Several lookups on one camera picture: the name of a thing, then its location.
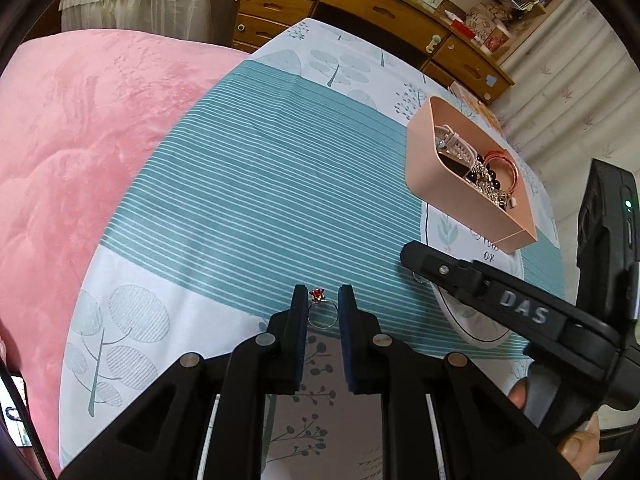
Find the stack of books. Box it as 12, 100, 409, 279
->
449, 81, 503, 134

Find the wooden desk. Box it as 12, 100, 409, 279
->
230, 0, 516, 106

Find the black bead bracelet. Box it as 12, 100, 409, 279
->
464, 156, 519, 212

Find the floral cream curtain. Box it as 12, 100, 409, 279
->
494, 0, 639, 270

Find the tree print tablecloth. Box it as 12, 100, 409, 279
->
60, 18, 564, 465

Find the right hand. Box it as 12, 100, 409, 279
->
508, 378, 600, 479

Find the pink storage tray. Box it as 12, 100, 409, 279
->
405, 96, 537, 252

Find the red stone ring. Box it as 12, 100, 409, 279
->
305, 287, 340, 330

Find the red string bracelet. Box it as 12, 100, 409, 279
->
482, 148, 522, 196

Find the pink smart band watch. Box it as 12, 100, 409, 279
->
434, 125, 478, 168

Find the pink fluffy blanket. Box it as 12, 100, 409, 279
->
1, 29, 244, 464

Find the white pillow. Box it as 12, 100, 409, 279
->
0, 374, 32, 448

